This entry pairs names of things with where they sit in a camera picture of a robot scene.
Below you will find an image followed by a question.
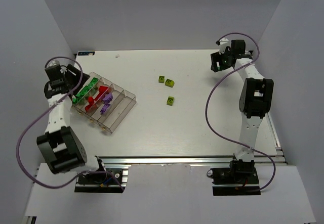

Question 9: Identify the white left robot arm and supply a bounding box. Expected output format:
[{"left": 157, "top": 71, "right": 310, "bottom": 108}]
[{"left": 36, "top": 60, "right": 105, "bottom": 174}]

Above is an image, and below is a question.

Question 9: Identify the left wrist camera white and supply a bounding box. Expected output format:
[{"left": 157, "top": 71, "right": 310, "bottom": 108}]
[{"left": 48, "top": 59, "right": 67, "bottom": 73}]

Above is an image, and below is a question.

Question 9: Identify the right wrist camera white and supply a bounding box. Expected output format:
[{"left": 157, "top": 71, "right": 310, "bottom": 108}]
[{"left": 216, "top": 38, "right": 231, "bottom": 55}]

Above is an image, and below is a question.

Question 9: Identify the purple plate green lego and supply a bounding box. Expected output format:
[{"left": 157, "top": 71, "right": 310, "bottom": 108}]
[
  {"left": 100, "top": 103, "right": 110, "bottom": 114},
  {"left": 102, "top": 93, "right": 113, "bottom": 103}
]

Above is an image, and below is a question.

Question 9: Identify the red rectangular lego brick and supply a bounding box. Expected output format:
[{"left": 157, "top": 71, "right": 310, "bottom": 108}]
[{"left": 94, "top": 85, "right": 110, "bottom": 101}]

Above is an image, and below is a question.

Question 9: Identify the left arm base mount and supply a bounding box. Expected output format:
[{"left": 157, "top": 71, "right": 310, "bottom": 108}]
[{"left": 74, "top": 165, "right": 129, "bottom": 194}]

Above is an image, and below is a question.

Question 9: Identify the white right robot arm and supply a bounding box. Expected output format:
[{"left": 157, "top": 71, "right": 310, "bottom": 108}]
[{"left": 211, "top": 38, "right": 274, "bottom": 173}]

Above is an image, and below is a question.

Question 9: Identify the green square lego brick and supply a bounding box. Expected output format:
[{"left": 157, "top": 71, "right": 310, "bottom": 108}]
[{"left": 90, "top": 87, "right": 98, "bottom": 95}]

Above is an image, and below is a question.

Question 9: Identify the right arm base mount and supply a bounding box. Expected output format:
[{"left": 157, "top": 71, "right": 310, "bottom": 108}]
[{"left": 206, "top": 160, "right": 261, "bottom": 196}]

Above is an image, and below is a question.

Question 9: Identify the clear compartment organizer tray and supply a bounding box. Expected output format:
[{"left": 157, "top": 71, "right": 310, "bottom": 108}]
[{"left": 72, "top": 72, "right": 137, "bottom": 133}]

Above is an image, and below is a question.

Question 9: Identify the small red lego brick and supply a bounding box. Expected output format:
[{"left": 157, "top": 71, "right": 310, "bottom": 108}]
[{"left": 85, "top": 103, "right": 97, "bottom": 112}]

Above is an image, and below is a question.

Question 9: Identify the blue label left corner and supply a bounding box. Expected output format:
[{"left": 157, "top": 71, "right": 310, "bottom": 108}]
[{"left": 77, "top": 51, "right": 95, "bottom": 56}]

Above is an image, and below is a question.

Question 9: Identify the lime lego brick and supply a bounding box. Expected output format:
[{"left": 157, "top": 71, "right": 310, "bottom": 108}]
[
  {"left": 165, "top": 79, "right": 175, "bottom": 87},
  {"left": 158, "top": 76, "right": 165, "bottom": 83},
  {"left": 167, "top": 96, "right": 175, "bottom": 106}
]

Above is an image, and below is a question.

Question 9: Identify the green lego from plate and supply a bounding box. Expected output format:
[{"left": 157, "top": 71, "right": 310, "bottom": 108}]
[{"left": 88, "top": 77, "right": 99, "bottom": 88}]

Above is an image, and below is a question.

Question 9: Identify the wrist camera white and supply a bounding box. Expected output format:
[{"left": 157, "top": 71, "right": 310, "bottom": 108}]
[
  {"left": 216, "top": 38, "right": 231, "bottom": 55},
  {"left": 48, "top": 59, "right": 67, "bottom": 73}
]

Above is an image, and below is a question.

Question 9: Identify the long green lego brick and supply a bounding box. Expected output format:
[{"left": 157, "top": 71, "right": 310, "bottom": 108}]
[{"left": 75, "top": 86, "right": 91, "bottom": 102}]

